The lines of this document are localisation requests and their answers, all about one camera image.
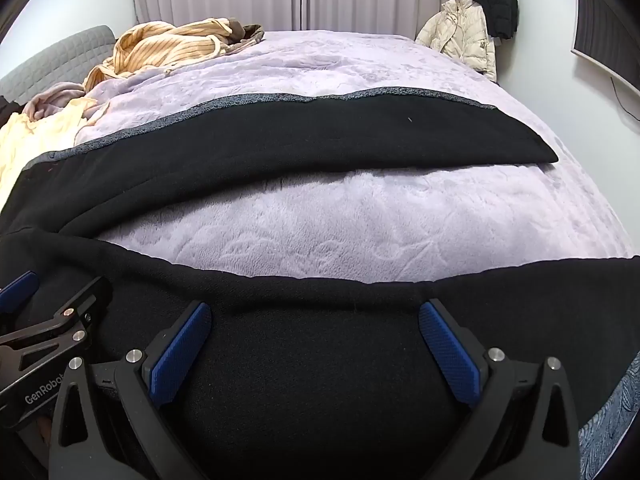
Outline black pants with patterned lining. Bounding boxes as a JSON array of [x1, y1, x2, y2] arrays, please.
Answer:
[[1, 88, 639, 479]]

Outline grey quilted headboard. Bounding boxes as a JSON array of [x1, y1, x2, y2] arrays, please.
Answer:
[[1, 25, 116, 104]]

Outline mauve grey garment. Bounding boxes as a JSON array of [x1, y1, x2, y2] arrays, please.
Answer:
[[23, 82, 86, 122]]

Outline cream puffer jacket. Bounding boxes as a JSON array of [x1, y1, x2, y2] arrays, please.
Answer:
[[416, 0, 498, 82]]

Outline lavender plush bed blanket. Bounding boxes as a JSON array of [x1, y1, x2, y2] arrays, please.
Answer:
[[74, 29, 637, 283]]

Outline peach orange cloth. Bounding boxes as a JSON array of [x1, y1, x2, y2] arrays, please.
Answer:
[[0, 98, 108, 206]]

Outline wall mounted monitor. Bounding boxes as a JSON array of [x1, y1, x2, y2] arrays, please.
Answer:
[[572, 0, 639, 94]]

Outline tan striped garment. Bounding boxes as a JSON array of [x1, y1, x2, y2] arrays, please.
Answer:
[[82, 18, 265, 91]]

